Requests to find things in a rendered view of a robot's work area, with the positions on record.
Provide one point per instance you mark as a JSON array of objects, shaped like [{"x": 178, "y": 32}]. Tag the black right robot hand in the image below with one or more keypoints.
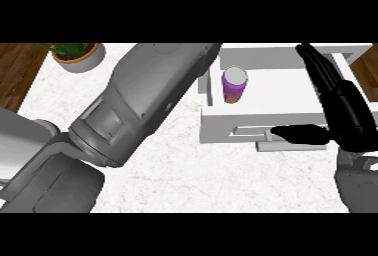
[{"x": 345, "y": 110}]

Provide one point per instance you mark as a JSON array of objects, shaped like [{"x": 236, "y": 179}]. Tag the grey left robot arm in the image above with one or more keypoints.
[{"x": 134, "y": 100}]

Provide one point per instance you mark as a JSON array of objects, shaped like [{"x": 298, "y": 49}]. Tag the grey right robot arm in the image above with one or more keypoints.
[{"x": 358, "y": 186}]

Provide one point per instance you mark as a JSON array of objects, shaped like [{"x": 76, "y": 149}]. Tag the white open drawer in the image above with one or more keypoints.
[{"x": 281, "y": 86}]

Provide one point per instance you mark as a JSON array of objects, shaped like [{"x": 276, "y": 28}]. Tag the purple can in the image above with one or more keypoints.
[{"x": 236, "y": 85}]

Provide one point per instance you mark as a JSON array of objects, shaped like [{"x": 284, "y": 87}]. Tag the potted green plant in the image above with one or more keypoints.
[{"x": 79, "y": 55}]

